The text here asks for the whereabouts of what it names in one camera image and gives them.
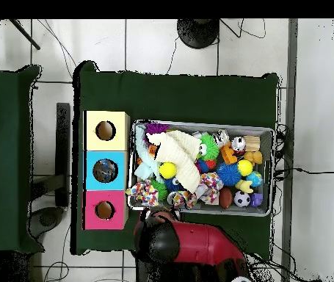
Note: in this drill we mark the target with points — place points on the small soccer ball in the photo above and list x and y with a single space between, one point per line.
241 199

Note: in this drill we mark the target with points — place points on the confetti print cloth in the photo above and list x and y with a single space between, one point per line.
210 185
144 194

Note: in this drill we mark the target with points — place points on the black round stand base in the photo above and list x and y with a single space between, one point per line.
198 33

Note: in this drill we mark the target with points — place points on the dark green tablecloth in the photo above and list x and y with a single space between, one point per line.
178 97

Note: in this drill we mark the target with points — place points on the yellow smiley ball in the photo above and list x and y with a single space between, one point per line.
167 170

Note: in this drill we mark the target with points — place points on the cream waffle cloth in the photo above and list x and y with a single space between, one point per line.
181 158

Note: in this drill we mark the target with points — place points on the green spiky ball with eyes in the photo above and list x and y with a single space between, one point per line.
210 147

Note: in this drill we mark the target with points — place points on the blue spiky ball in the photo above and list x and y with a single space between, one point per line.
229 174

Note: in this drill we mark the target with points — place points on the plain yellow ball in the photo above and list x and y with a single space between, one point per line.
245 167

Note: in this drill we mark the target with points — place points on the black upright panel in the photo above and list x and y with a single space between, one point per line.
63 147

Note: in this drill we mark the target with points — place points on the shallow mesh bin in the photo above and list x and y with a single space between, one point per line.
268 141

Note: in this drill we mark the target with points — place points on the grey stand foot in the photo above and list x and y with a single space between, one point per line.
47 220

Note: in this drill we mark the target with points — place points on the wooden three-hole box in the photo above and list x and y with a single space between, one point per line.
108 147

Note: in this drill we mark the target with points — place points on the small globe ball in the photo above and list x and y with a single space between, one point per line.
254 179

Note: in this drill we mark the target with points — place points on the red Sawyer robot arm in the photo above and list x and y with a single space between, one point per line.
202 243

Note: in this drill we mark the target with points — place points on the green cloth side table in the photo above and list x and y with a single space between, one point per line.
5 176

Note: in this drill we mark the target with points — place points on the light blue waffle cloth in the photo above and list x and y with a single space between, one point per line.
140 144

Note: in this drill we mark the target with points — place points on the black rod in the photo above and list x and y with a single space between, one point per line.
25 34

